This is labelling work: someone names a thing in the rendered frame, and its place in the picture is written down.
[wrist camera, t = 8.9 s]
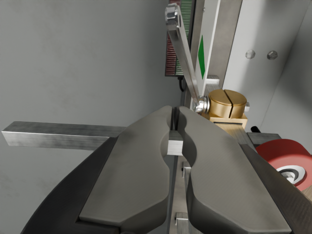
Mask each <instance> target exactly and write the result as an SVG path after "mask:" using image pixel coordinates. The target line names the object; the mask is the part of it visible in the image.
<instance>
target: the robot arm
mask: <svg viewBox="0 0 312 234"><path fill-rule="evenodd" d="M173 121H174V125H175V130H177V131H178V133H179V134H180V135H181V136H182V138H183V144H182V155H183V156H184V157H185V158H186V159H187V161H188V163H189V164H190V167H191V170H190V174H189V180H188V187H187V192H186V202H187V210H188V219H189V221H190V223H191V224H192V226H193V227H195V228H196V229H198V230H199V231H201V232H202V233H203V234H312V201H311V200H310V199H309V198H308V197H307V196H306V195H304V194H303V193H302V192H301V191H300V190H299V189H298V188H297V187H295V186H294V185H293V184H292V183H291V182H290V181H289V180H287V179H286V178H285V177H284V176H283V175H282V174H281V173H280V172H279V171H277V170H276V169H275V168H274V167H273V166H272V165H270V164H269V163H268V162H267V161H266V160H265V159H264V158H262V157H261V156H260V155H259V154H258V153H257V152H255V151H254V150H253V149H252V148H251V147H250V146H249V145H247V144H239V143H238V142H237V141H236V140H235V139H234V138H233V137H232V136H231V135H229V134H228V133H227V132H226V131H225V130H223V129H222V128H221V127H219V126H218V125H216V124H215V123H213V122H211V121H209V120H208V119H206V118H204V117H202V116H201V115H199V114H197V113H196V112H194V111H192V110H191V109H189V108H187V107H185V106H177V107H171V106H169V105H166V106H164V107H162V108H160V109H158V110H156V111H154V112H152V113H151V114H149V115H147V116H145V117H143V118H141V119H139V120H138V121H136V122H134V123H133V124H131V125H130V126H128V127H127V128H126V129H124V130H123V131H122V132H121V133H120V134H119V135H118V136H117V137H109V138H108V139H107V140H106V141H105V142H104V143H103V144H102V145H100V146H99V147H98V148H97V149H96V150H95V151H94V152H93V153H91V154H90V155H89V156H88V157H87V158H86V159H85V160H84V161H82V162H81V163H80V164H79V165H78V166H77V167H76V168H75V169H74V170H73V171H72V172H70V173H69V174H68V175H67V176H66V177H65V178H64V179H63V180H62V181H61V182H60V183H59V184H58V185H57V186H56V187H55V188H54V189H53V190H52V191H51V192H50V193H49V195H48V196H47V197H46V198H45V199H44V200H43V201H42V203H41V204H40V205H39V207H38V208H37V209H36V211H35V212H34V213H33V215H32V216H31V218H30V219H29V221H28V222H27V224H26V225H25V227H24V228H23V230H22V232H21V233H20V234H147V233H149V232H150V231H152V230H154V229H155V228H157V227H159V226H161V225H162V224H163V223H164V222H165V220H166V217H167V207H168V197H169V168H168V166H167V165H166V163H165V162H164V160H163V158H164V157H165V156H166V155H167V153H168V144H169V132H170V130H173Z"/></svg>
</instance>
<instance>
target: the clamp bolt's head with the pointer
mask: <svg viewBox="0 0 312 234"><path fill-rule="evenodd" d="M192 110H193V111H195V103H194V101H193V102H192ZM208 110H209V97H208V96H206V97H204V109H203V112H204V113H205V114H207V113H208Z"/></svg>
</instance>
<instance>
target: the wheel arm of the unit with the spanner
mask: <svg viewBox="0 0 312 234"><path fill-rule="evenodd" d="M126 128H127V127H122V126H104V125H86V124H67V123H41V122H23V121H14V122H12V123H11V124H10V125H9V126H7V127H6V128H5V129H4V130H3V131H2V134H3V136H4V138H5V139H6V141H7V143H8V145H9V146H21V147H38V148H55V149H72V150H96V149H97V148H98V147H99V146H100V145H102V144H103V143H104V142H105V141H106V140H107V139H108V138H109V137H117V136H118V135H119V134H120V133H121V132H122V131H123V130H124V129H126ZM246 134H247V135H248V137H249V139H250V141H251V142H252V144H253V146H254V147H255V148H256V147H258V146H259V145H261V144H263V143H265V142H268V141H271V140H275V139H282V138H281V137H280V136H279V134H274V133H256V132H247V133H246ZM182 144H183V138H182V136H181V135H180V134H179V133H178V131H177V130H175V129H173V130H170V132H169V144H168V153H167V155H179V156H182Z"/></svg>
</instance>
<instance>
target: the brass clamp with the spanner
mask: <svg viewBox="0 0 312 234"><path fill-rule="evenodd" d="M208 97H209V110H208V113H207V114H205V113H204V112H203V113H202V114H201V116H202V117H204V118H206V119H208V120H209V121H211V122H213V123H226V124H241V125H242V127H243V129H245V126H246V124H247V120H248V119H247V117H246V115H245V114H244V112H245V111H249V108H250V105H249V102H247V99H246V98H245V97H244V96H243V95H242V94H240V93H238V92H236V91H232V90H226V89H224V90H223V89H217V90H213V91H211V92H210V93H209V95H208Z"/></svg>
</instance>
